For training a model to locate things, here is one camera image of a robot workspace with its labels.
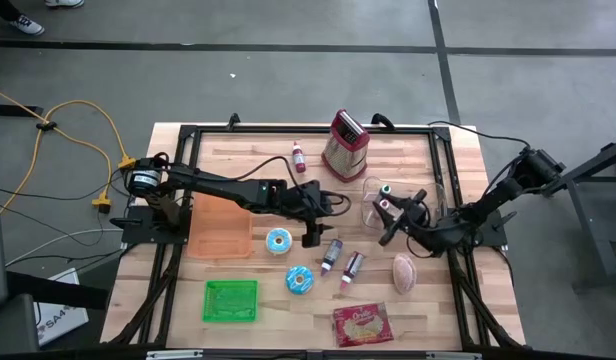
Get black slanted beam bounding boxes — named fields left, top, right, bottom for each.
left=5, top=269, right=109, bottom=311

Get white floor cable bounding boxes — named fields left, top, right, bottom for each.
left=5, top=227, right=125, bottom=269

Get red metal box grater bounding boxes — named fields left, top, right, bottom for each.
left=321, top=108, right=372, bottom=184

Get green plastic basket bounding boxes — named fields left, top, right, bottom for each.
left=202, top=279, right=259, bottom=324

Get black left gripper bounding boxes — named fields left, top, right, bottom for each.
left=283, top=179, right=338, bottom=250

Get black aluminium table frame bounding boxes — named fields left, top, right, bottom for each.
left=100, top=122, right=527, bottom=351

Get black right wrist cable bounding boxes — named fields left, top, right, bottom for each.
left=405, top=233, right=437, bottom=260

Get dark grey equipment case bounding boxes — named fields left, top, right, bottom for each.
left=0, top=164, right=39, bottom=360

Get black metal stand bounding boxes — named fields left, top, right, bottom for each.
left=540, top=135, right=616, bottom=294

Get blue frosted toy donut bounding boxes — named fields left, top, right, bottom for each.
left=265, top=227, right=293, bottom=256
left=284, top=264, right=315, bottom=296

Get black floor cable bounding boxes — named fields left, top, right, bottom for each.
left=0, top=169, right=134, bottom=202

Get purple food colouring bottle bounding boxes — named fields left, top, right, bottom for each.
left=320, top=238, right=344, bottom=278

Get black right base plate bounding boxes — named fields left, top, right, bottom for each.
left=440, top=209, right=519, bottom=249

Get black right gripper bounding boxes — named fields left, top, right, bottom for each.
left=374, top=188, right=434, bottom=247

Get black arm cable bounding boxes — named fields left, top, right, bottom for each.
left=235, top=155, right=353, bottom=219
left=427, top=120, right=533, bottom=151

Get pink seashell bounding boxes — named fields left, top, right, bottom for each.
left=391, top=251, right=418, bottom=295

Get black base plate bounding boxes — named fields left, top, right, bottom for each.
left=440, top=209, right=519, bottom=249
left=109, top=204, right=190, bottom=246

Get red food colouring bottle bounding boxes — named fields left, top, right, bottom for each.
left=291, top=141, right=308, bottom=174

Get black floor bar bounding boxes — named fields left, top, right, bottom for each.
left=0, top=103, right=44, bottom=118

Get silver edge bracket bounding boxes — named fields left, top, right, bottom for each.
left=425, top=351, right=483, bottom=360
left=145, top=349, right=205, bottom=360

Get orange plastic bin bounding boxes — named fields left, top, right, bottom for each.
left=186, top=192, right=254, bottom=260

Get person's leg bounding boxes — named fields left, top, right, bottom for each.
left=0, top=0, right=22, bottom=22

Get clear plastic bin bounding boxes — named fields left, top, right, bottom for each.
left=361, top=175, right=448, bottom=237

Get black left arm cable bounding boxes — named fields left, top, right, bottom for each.
left=235, top=155, right=353, bottom=219

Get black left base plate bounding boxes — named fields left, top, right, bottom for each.
left=109, top=204, right=190, bottom=246

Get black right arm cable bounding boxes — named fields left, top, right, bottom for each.
left=427, top=120, right=533, bottom=151

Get white printed box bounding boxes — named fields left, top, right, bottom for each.
left=35, top=267, right=90, bottom=347

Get red popcorn packet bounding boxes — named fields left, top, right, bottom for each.
left=331, top=301, right=395, bottom=349

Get pink food colouring bottle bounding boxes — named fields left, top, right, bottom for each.
left=339, top=250, right=367, bottom=292

